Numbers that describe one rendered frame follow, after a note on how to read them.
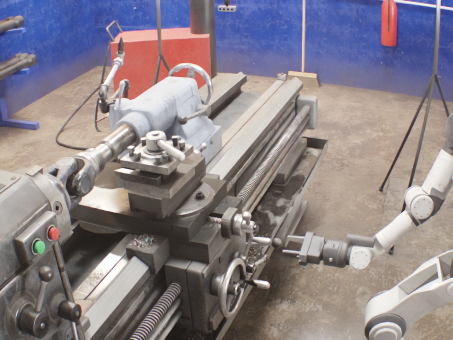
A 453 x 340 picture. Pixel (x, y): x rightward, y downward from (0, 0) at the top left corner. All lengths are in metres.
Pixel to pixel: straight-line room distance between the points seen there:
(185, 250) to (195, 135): 0.58
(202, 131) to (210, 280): 0.68
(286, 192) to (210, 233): 1.23
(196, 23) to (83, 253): 3.08
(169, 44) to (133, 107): 2.71
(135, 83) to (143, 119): 2.87
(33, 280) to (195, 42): 3.69
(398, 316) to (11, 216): 1.23
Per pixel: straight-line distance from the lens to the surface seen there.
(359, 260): 1.75
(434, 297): 1.75
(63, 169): 1.63
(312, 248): 1.80
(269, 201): 2.87
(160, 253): 1.75
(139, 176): 1.68
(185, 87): 2.20
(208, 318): 1.89
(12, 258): 1.14
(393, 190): 3.89
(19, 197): 1.18
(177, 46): 4.70
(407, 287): 1.85
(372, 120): 5.05
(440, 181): 1.73
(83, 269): 1.94
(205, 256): 1.75
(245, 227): 1.80
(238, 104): 3.22
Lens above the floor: 1.85
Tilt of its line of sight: 27 degrees down
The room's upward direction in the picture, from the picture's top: 1 degrees counter-clockwise
